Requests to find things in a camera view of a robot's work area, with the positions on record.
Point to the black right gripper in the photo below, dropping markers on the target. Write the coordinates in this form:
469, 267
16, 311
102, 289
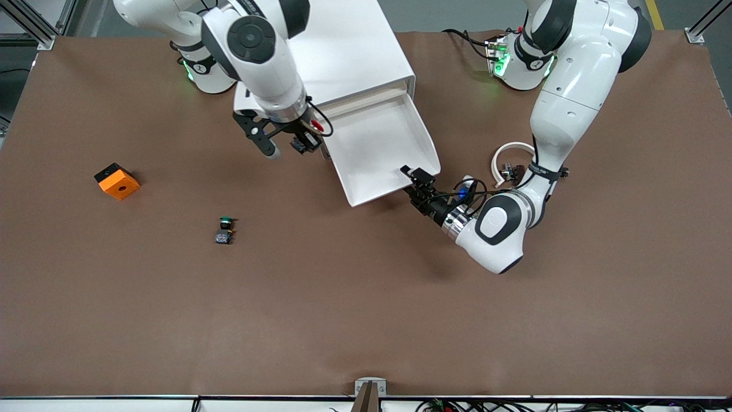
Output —
298, 135

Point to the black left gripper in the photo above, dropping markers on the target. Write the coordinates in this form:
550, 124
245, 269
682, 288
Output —
433, 206

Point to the red push button switch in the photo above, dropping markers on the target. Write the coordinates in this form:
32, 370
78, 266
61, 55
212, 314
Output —
318, 127

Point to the white plastic drawer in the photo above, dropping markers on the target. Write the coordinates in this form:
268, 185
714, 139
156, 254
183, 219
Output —
366, 96
377, 149

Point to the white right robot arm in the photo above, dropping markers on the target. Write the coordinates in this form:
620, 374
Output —
269, 68

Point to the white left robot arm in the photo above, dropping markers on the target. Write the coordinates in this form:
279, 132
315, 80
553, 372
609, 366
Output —
572, 86

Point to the white drawer cabinet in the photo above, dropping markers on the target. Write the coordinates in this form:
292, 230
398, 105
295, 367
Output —
354, 51

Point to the orange and black button box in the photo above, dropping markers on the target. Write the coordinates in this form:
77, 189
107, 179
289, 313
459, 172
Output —
117, 182

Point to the white plastic arc piece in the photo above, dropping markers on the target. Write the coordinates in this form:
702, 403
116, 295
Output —
506, 147

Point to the brown metal terminal component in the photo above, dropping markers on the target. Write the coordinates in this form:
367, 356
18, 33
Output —
513, 171

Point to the green push button switch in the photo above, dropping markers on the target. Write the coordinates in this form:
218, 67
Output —
225, 233

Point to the metal bracket with brown strip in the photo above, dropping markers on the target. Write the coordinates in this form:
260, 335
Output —
370, 395

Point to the aluminium frame post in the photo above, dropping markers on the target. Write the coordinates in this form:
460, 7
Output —
40, 31
700, 28

